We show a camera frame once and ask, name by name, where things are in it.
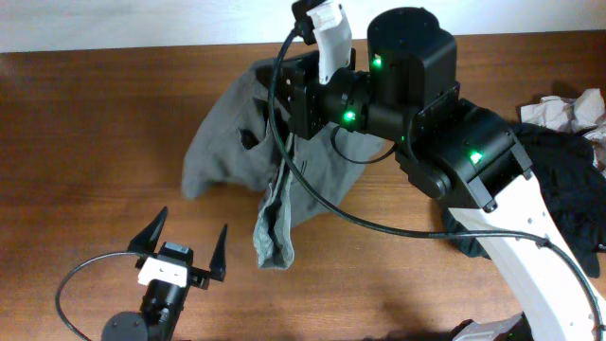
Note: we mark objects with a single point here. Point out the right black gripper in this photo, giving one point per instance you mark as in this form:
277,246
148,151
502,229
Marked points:
311,98

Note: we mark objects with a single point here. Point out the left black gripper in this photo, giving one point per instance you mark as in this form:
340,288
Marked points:
200,276

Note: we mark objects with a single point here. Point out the grey shorts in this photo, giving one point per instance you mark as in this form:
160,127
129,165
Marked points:
235,145

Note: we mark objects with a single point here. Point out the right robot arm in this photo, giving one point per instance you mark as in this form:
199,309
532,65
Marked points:
464,156

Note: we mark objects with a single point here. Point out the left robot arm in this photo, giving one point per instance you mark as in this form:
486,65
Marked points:
157,316

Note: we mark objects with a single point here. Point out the black garment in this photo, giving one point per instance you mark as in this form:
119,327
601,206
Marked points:
572,188

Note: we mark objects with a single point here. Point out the beige crumpled cloth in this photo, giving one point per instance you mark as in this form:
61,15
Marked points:
584,115

